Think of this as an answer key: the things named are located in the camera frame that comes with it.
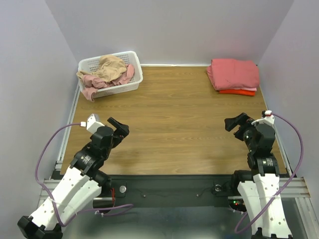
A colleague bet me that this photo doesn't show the dusty pink t shirt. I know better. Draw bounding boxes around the dusty pink t shirt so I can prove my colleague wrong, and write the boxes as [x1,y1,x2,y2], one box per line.
[81,64,135,102]

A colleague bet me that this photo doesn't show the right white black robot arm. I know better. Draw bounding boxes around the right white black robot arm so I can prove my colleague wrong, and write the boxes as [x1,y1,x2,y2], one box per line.
[224,111,293,239]

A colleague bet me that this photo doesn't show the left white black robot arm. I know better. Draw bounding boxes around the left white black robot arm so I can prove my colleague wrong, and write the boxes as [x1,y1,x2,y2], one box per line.
[17,114,130,239]

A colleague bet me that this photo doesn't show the folded orange red shirt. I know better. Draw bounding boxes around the folded orange red shirt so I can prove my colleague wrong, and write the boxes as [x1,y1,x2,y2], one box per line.
[219,89,255,97]

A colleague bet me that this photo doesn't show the folded light pink shirt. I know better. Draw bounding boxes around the folded light pink shirt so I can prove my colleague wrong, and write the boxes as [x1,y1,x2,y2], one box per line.
[240,88,257,92]

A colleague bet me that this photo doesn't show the folded coral pink shirt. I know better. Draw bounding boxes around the folded coral pink shirt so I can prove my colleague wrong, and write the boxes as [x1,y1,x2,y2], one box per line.
[206,59,260,91]

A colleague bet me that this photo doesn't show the beige crumpled t shirt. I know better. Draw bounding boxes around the beige crumpled t shirt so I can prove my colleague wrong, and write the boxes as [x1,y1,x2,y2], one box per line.
[76,55,127,83]

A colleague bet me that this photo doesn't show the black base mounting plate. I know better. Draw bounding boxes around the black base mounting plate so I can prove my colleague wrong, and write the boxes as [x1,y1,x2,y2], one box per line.
[92,175,250,209]

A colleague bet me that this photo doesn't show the white plastic laundry basket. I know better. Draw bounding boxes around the white plastic laundry basket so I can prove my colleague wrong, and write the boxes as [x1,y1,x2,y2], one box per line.
[77,51,143,101]

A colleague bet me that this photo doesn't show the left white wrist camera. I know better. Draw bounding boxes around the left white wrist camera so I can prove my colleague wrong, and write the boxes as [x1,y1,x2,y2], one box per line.
[80,114,105,134]

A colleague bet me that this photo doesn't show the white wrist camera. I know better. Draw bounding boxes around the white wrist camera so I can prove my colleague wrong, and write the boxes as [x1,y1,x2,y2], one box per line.
[80,114,105,134]
[251,110,275,126]

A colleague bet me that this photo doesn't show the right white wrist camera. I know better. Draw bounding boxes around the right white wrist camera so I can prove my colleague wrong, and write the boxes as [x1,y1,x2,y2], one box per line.
[251,110,275,126]

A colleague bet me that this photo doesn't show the aluminium extrusion frame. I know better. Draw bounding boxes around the aluminium extrusion frame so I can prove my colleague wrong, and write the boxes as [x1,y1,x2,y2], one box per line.
[34,84,80,206]

